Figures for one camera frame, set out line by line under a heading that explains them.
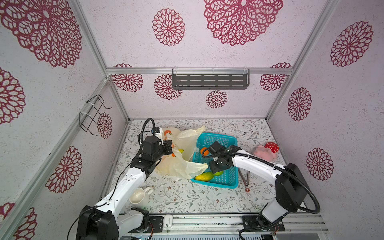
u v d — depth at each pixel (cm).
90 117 75
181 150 98
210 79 92
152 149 59
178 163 81
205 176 85
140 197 81
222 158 61
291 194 44
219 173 81
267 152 92
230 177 91
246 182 87
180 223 76
